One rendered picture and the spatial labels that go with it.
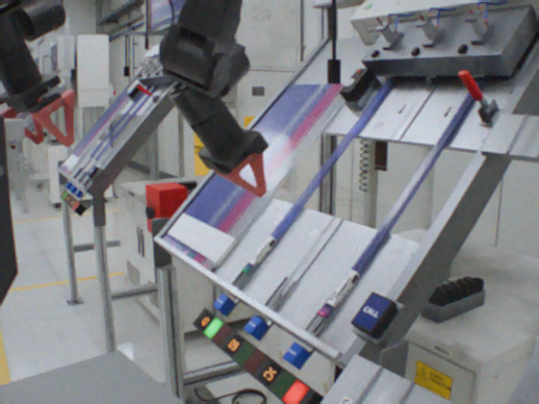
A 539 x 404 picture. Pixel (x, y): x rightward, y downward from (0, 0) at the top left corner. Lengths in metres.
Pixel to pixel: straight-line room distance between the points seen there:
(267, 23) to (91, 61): 3.25
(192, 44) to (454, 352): 0.69
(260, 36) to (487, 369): 1.67
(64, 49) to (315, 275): 4.59
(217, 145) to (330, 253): 0.26
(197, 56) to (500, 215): 2.36
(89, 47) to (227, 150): 4.63
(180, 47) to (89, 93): 4.64
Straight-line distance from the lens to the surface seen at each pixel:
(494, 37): 0.92
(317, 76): 1.30
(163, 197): 1.55
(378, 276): 0.73
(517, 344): 1.02
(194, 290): 2.20
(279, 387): 0.75
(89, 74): 5.26
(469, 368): 0.96
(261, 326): 0.81
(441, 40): 0.99
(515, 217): 2.77
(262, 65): 2.21
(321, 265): 0.81
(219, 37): 0.61
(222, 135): 0.69
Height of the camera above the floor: 1.05
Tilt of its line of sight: 11 degrees down
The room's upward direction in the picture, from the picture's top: straight up
